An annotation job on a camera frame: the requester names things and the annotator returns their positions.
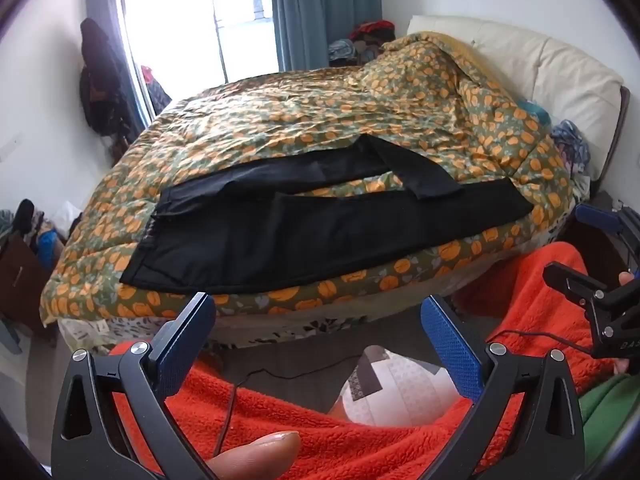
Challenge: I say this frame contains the cream padded headboard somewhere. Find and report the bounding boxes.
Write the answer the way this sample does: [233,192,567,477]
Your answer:
[406,14,631,196]

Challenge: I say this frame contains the orange fleece blanket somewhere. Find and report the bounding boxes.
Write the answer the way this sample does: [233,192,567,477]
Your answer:
[107,241,621,480]

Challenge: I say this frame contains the person's left hand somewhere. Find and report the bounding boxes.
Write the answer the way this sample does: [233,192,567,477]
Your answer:
[206,431,302,480]

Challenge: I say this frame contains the blue bag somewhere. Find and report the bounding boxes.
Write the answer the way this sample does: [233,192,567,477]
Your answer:
[35,230,65,271]

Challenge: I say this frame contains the pile of clothes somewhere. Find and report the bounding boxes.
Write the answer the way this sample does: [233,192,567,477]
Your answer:
[327,20,397,67]

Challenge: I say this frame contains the black pants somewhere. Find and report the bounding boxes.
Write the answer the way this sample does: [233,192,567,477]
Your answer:
[120,135,535,295]

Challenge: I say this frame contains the green cloth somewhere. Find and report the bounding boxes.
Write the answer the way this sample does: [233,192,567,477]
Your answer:
[580,374,640,453]

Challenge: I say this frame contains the brown wooden cabinet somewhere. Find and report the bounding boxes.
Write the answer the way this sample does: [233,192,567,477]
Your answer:
[0,234,53,346]

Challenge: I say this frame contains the dark hanging clothes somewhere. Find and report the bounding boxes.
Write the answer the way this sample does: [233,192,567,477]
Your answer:
[79,17,146,153]

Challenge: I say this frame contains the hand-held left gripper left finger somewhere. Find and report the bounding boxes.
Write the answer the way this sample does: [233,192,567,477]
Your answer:
[50,291,218,480]

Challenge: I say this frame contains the black cable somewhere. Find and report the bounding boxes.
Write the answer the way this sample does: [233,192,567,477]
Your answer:
[215,329,598,461]

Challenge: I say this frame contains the window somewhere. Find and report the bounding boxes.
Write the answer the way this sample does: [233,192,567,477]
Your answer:
[119,0,281,116]

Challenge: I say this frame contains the orange floral quilt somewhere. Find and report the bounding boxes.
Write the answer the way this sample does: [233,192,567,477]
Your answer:
[40,31,576,330]

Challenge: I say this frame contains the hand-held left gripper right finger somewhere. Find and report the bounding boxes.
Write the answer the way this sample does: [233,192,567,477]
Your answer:
[420,294,586,480]

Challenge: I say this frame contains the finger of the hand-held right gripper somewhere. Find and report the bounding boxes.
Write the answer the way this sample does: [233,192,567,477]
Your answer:
[543,262,623,308]
[574,200,640,261]

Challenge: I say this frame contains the black bundle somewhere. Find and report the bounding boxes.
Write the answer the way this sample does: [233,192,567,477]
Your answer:
[12,199,37,235]

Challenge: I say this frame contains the blue curtain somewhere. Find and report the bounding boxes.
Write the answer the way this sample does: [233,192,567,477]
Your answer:
[269,0,383,73]

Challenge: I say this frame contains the blue patterned cloth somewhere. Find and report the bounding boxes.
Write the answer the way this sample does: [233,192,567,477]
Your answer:
[551,120,592,178]

